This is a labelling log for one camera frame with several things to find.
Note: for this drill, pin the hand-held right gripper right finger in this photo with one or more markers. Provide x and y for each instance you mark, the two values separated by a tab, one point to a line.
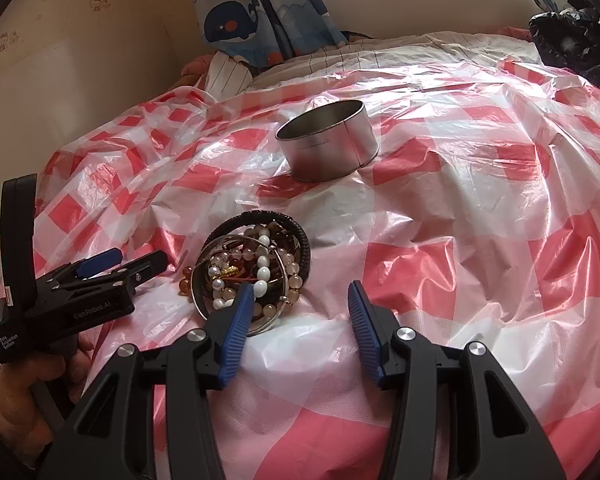
362	325

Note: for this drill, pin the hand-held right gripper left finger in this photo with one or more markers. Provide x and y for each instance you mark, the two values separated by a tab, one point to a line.
237	330

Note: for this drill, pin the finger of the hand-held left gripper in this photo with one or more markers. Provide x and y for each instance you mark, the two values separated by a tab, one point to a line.
100	259
147	265

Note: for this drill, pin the silver bangle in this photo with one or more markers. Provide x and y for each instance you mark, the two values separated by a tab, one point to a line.
193	287

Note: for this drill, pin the round metal tin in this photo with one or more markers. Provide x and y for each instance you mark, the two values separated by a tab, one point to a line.
325	157

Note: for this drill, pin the person's left hand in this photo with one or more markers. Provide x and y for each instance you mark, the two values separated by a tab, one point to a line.
10	395

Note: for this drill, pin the red checked plastic sheet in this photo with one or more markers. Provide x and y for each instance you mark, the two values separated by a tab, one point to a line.
455	210

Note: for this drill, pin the pink cloth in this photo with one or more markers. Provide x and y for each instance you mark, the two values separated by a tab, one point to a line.
195	70

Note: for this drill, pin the striped white pillow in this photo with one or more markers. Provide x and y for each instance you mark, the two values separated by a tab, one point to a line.
227	75

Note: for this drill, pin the whale print curtain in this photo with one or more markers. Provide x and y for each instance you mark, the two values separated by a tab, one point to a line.
240	20

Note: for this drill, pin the striped white duvet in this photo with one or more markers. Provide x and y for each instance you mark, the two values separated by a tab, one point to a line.
380	50

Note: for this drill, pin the black clothes pile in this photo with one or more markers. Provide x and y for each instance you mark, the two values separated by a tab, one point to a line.
565	35

